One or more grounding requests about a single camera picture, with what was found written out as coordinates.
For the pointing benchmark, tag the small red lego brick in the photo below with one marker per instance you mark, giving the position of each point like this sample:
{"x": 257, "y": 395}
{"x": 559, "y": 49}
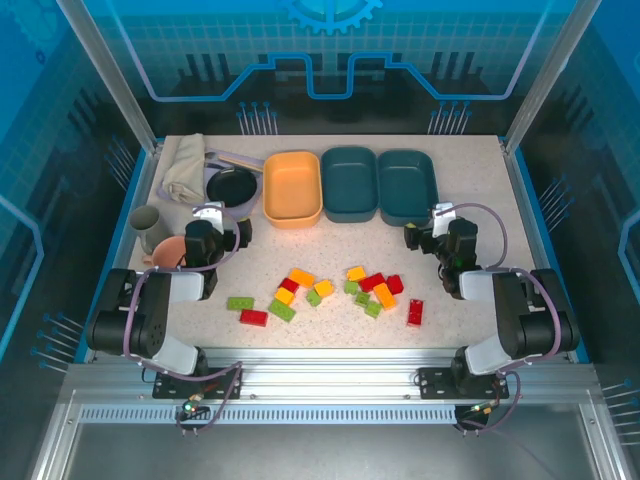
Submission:
{"x": 394, "y": 284}
{"x": 289, "y": 285}

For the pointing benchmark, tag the long orange lego brick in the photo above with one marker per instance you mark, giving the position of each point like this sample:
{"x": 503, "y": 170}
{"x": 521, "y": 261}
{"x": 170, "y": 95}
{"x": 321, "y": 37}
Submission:
{"x": 384, "y": 295}
{"x": 302, "y": 276}

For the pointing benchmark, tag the long green lego brick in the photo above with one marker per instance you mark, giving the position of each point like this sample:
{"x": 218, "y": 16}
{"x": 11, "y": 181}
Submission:
{"x": 282, "y": 310}
{"x": 241, "y": 303}

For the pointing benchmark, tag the yellow lego brick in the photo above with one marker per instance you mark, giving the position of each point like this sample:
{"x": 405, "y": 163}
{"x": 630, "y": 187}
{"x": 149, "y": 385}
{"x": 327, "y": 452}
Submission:
{"x": 323, "y": 288}
{"x": 284, "y": 296}
{"x": 356, "y": 273}

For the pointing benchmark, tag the small green lego brick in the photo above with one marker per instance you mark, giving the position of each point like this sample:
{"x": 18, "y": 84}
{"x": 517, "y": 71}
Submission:
{"x": 362, "y": 299}
{"x": 351, "y": 287}
{"x": 373, "y": 309}
{"x": 313, "y": 298}

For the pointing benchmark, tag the pink mug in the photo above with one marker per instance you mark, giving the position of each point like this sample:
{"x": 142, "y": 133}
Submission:
{"x": 167, "y": 252}

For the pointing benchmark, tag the black round plate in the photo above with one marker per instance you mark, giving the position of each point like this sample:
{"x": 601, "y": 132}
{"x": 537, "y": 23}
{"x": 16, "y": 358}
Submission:
{"x": 231, "y": 186}

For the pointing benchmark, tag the teal rectangular container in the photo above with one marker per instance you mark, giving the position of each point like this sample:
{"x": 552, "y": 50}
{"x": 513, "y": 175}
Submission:
{"x": 406, "y": 185}
{"x": 349, "y": 182}

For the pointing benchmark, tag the grey cup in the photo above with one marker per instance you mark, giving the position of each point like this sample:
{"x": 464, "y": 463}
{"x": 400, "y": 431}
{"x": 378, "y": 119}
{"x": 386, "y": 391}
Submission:
{"x": 147, "y": 225}

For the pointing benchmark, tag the wooden chopstick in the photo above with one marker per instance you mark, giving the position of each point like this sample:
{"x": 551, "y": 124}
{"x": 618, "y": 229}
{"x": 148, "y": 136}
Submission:
{"x": 255, "y": 167}
{"x": 240, "y": 160}

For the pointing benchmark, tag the orange rectangular container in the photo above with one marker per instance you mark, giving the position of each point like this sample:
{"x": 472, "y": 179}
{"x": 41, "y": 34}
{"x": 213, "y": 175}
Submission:
{"x": 292, "y": 185}

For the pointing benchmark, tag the lavender tray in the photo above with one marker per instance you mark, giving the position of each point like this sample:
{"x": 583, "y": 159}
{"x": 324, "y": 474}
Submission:
{"x": 210, "y": 167}

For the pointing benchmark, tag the beige folded cloth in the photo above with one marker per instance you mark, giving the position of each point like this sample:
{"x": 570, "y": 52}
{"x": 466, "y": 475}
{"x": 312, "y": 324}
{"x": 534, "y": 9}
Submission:
{"x": 185, "y": 170}

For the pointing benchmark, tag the small board with green light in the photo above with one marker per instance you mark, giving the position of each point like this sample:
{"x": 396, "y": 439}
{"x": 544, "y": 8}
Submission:
{"x": 192, "y": 407}
{"x": 481, "y": 409}

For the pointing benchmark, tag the slotted aluminium strip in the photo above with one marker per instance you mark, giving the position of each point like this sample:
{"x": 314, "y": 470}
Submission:
{"x": 300, "y": 415}

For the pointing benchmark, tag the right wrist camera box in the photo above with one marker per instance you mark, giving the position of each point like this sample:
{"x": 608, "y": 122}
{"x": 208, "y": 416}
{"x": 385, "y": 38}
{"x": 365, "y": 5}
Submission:
{"x": 442, "y": 220}

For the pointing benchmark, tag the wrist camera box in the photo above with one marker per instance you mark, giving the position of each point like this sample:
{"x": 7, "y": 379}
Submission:
{"x": 442, "y": 220}
{"x": 209, "y": 214}

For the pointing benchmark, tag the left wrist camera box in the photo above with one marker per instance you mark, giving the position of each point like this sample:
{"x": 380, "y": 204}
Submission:
{"x": 209, "y": 214}

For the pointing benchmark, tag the aluminium table side rail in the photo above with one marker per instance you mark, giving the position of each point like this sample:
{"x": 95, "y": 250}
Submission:
{"x": 521, "y": 190}
{"x": 147, "y": 170}

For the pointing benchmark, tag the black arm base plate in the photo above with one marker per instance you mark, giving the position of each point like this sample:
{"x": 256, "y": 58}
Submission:
{"x": 435, "y": 382}
{"x": 225, "y": 385}

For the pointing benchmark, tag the aluminium mounting rail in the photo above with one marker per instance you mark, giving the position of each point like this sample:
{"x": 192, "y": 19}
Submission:
{"x": 325, "y": 380}

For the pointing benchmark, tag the aluminium frame post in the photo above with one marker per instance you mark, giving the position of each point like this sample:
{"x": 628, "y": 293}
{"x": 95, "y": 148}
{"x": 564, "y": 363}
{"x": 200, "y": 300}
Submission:
{"x": 545, "y": 75}
{"x": 114, "y": 75}

